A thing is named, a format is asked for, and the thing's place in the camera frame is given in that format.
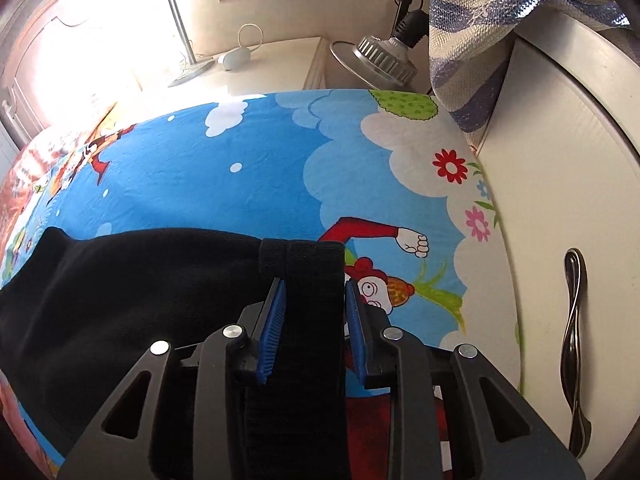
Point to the white bedside table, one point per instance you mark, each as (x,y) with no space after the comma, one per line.
(281,66)

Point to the dark metal drawer handle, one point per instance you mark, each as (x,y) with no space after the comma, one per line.
(571,353)

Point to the silver lamp head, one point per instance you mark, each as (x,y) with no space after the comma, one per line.
(384,64)

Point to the white charger with cable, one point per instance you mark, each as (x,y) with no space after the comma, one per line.
(231,60)

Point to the black pants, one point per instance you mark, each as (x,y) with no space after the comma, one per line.
(80,313)

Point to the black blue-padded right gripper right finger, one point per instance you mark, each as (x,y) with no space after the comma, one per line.
(439,414)

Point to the blue cartoon bed sheet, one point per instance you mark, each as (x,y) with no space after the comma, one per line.
(387,174)

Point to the blue striped woven cloth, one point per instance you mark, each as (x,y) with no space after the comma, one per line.
(471,42)

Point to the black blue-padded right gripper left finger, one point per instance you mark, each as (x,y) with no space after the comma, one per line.
(176,414)

